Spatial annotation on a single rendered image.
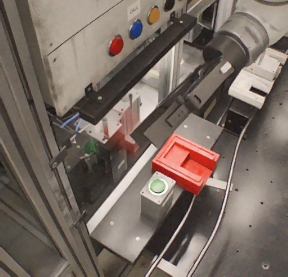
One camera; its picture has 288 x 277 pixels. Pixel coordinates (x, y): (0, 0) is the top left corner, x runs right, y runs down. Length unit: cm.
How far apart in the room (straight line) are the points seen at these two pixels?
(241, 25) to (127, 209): 59
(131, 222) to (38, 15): 65
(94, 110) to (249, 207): 84
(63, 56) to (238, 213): 92
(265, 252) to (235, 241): 11
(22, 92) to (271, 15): 42
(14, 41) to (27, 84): 7
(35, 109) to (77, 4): 16
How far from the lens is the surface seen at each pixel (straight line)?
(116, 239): 92
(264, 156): 141
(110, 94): 57
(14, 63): 44
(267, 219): 127
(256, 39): 61
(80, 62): 52
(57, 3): 45
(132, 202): 96
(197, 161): 103
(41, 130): 54
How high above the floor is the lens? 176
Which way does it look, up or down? 51 degrees down
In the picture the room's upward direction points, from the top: straight up
